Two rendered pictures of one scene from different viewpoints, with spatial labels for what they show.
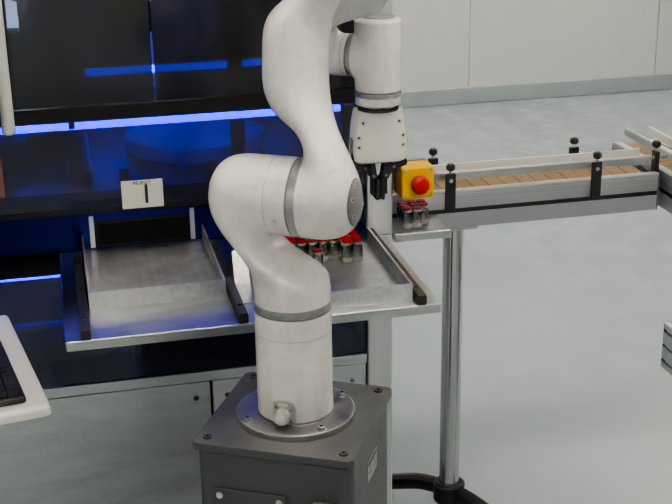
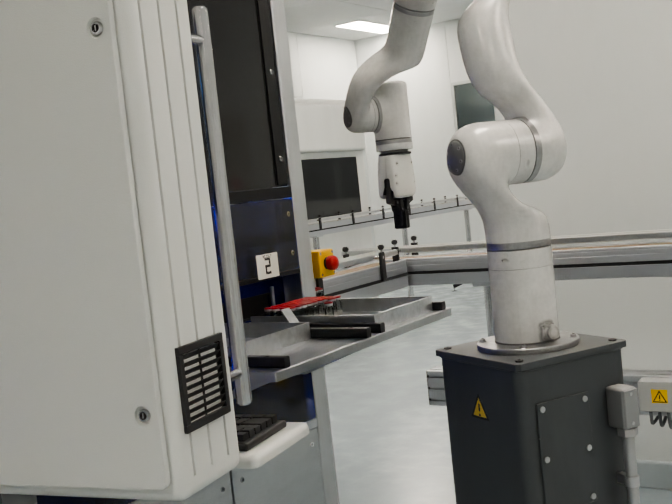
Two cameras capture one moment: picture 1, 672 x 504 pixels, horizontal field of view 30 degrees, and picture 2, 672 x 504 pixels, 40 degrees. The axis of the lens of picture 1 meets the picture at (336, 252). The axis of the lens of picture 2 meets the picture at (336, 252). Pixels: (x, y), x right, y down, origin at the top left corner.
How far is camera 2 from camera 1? 180 cm
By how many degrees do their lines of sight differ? 45
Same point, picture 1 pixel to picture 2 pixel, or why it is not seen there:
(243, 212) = (506, 158)
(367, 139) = (400, 176)
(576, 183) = (373, 270)
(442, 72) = not seen: outside the picture
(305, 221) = (550, 156)
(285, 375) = (546, 295)
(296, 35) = (504, 21)
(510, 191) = (346, 279)
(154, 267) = not seen: hidden behind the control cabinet
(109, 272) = not seen: hidden behind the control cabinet
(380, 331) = (321, 395)
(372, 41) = (399, 96)
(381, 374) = (326, 435)
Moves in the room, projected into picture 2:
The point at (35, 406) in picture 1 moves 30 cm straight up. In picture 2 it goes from (300, 425) to (280, 247)
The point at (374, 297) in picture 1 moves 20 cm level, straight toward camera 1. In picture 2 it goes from (416, 309) to (485, 312)
